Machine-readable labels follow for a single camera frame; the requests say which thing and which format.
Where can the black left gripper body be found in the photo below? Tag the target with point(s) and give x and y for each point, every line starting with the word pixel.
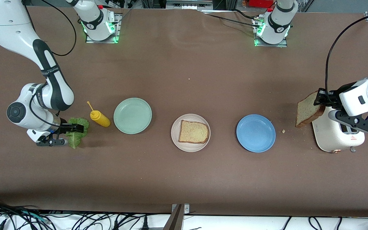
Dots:
pixel 332 96

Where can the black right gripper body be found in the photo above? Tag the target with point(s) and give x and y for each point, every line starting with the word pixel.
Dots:
pixel 64 126

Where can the green lettuce leaf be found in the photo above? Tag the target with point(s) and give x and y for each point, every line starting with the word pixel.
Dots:
pixel 75 140

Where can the brown bread slice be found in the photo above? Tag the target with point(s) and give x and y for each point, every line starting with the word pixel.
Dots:
pixel 307 111
pixel 193 131

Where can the yellow mustard squeeze bottle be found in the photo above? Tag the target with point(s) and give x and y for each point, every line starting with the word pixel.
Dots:
pixel 101 118

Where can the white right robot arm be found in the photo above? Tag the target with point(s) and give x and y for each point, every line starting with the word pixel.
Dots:
pixel 21 111

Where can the mint green plate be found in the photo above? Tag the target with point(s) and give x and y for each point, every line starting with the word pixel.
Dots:
pixel 133 115

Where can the blue plate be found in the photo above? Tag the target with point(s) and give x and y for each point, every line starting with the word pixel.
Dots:
pixel 256 133

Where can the beige plate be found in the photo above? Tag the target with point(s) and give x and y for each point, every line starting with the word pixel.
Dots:
pixel 190 147

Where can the white two-slot toaster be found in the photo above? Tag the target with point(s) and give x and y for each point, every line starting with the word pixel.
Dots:
pixel 331 140

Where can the red box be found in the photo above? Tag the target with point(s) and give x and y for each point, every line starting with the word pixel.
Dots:
pixel 260 3

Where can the black power plug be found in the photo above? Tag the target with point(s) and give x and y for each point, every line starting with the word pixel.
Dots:
pixel 145 223

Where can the grey equipment box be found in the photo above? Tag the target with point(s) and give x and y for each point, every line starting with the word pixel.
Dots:
pixel 188 3

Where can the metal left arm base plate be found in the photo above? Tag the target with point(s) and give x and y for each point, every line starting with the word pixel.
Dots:
pixel 272 45

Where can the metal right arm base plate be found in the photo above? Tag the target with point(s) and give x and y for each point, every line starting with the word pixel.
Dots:
pixel 118 30

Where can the metal table edge bracket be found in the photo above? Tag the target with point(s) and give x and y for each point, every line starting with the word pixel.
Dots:
pixel 177 218

